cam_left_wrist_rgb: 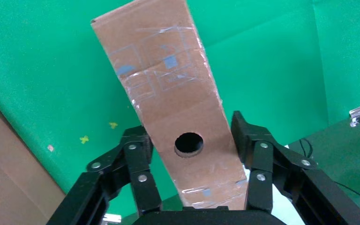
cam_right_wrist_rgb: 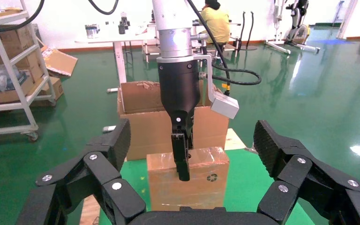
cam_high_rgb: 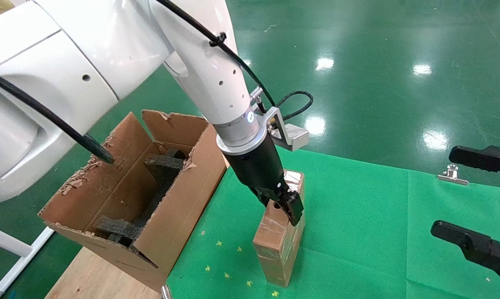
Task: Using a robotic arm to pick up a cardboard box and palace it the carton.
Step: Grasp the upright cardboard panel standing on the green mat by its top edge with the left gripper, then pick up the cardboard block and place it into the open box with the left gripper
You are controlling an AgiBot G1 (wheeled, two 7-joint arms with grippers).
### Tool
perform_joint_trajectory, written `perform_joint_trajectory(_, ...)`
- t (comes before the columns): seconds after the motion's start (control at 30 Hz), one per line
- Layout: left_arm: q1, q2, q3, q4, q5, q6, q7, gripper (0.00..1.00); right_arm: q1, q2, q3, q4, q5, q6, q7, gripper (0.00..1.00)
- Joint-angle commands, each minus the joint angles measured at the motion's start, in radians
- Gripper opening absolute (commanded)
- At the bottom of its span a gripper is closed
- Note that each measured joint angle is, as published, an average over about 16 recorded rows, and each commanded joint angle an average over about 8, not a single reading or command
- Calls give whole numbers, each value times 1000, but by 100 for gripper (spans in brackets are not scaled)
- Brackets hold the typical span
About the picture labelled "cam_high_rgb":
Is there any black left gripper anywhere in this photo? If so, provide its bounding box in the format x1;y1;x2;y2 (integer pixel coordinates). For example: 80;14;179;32
224;133;305;227

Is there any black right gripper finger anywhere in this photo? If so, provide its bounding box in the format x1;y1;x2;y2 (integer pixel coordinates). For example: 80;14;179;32
448;145;500;184
431;220;500;291

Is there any small taped cardboard box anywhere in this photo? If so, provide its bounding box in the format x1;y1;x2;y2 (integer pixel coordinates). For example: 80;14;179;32
252;169;307;288

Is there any large open cardboard carton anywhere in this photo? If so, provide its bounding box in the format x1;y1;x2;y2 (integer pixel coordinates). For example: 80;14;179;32
38;109;229;293

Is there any green table cloth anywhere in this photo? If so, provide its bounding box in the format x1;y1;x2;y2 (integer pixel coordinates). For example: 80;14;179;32
165;147;500;299

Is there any black foam insert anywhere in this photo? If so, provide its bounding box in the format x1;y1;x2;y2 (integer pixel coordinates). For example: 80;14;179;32
94;148;188;248

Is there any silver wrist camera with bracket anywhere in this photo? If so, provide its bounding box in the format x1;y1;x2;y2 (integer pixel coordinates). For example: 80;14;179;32
252;107;310;152

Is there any thin black camera cable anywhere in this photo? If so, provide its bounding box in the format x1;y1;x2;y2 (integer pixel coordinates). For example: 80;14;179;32
156;0;314;122

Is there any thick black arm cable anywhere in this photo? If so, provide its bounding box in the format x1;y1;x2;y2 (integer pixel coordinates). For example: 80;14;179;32
0;66;116;165

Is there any white table leg frame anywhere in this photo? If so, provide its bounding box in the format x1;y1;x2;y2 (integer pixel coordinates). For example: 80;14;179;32
0;223;55;298

